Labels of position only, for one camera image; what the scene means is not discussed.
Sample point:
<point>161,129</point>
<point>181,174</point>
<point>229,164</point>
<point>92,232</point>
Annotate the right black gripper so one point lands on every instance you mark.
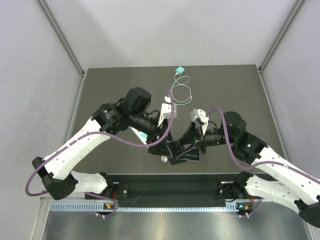
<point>192,134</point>

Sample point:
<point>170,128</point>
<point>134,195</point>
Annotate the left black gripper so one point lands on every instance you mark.
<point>162,148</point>

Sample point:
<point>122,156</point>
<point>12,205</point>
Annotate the black cube adapter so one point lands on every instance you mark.
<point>175,148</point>

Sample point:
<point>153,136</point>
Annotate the white power strip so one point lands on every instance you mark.
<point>141,135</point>

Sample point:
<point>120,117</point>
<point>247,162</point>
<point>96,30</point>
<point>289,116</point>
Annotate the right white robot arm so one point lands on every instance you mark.
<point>265,174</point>

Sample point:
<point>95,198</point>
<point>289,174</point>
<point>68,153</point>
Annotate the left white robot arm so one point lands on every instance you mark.
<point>57,169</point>

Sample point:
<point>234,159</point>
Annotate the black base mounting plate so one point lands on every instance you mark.
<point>171,190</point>

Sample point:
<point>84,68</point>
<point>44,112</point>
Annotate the teal charger block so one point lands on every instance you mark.
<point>180,70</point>

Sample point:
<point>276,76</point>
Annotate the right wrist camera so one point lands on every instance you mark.
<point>200,119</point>

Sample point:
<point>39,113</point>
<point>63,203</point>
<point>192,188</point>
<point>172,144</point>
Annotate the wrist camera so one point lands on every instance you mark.
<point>165,111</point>
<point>200,119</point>

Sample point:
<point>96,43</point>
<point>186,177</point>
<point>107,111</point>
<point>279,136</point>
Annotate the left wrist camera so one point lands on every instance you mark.
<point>165,111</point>

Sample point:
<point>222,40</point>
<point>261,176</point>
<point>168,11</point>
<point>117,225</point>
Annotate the left aluminium frame post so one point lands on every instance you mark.
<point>60,35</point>

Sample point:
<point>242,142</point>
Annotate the aluminium frame post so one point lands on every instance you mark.
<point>298,4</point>
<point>60,35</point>

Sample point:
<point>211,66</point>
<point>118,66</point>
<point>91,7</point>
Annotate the right aluminium frame post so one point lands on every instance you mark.
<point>298,4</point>

